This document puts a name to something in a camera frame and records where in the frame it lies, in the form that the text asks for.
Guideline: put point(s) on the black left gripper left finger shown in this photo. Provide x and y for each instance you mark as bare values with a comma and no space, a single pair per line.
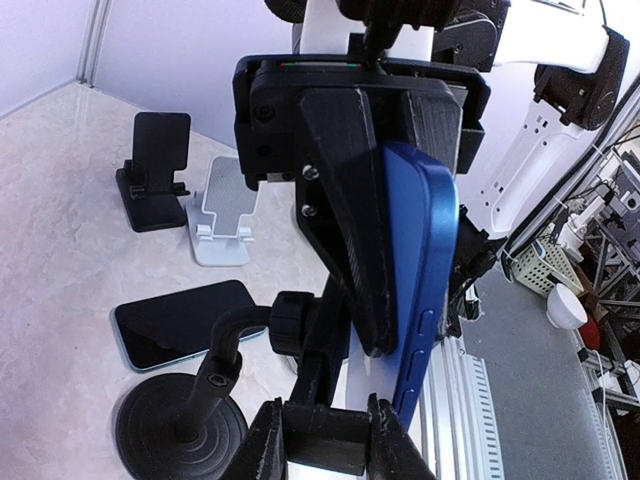
261,454

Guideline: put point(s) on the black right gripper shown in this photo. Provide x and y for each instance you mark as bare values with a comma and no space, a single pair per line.
435,107

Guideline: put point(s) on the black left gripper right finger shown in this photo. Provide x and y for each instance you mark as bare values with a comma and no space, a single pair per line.
391,453

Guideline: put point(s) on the blue-edged black phone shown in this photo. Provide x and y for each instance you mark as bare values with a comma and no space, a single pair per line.
423,208

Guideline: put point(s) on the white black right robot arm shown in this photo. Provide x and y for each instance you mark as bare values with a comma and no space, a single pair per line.
547,71

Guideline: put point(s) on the teal-edged black phone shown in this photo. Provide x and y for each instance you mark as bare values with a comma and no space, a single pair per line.
167,329

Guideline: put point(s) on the silver folding phone stand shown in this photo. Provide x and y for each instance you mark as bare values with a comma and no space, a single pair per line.
218,239

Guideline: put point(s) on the black folding phone stand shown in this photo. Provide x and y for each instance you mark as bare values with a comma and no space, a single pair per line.
146,181

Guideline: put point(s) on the cream perforated basket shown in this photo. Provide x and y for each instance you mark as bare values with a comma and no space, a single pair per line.
542,266

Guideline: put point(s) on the white bowl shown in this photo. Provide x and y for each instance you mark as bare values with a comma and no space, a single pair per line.
564,310

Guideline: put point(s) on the aluminium front rail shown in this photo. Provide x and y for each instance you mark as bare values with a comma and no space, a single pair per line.
475,426

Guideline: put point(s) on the right aluminium frame post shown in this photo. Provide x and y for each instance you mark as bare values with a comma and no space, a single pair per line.
92,42

